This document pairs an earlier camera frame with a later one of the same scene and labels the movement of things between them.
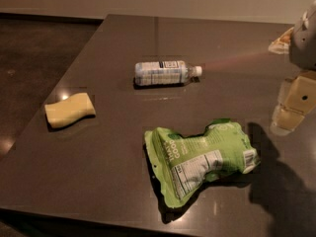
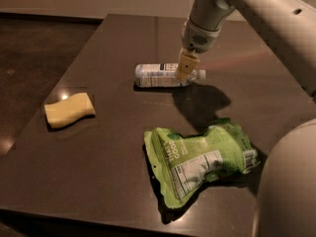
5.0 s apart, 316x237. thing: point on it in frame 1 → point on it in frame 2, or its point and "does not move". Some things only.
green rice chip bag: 182,164 does not move
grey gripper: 304,44 → 198,39
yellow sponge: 66,112 does not move
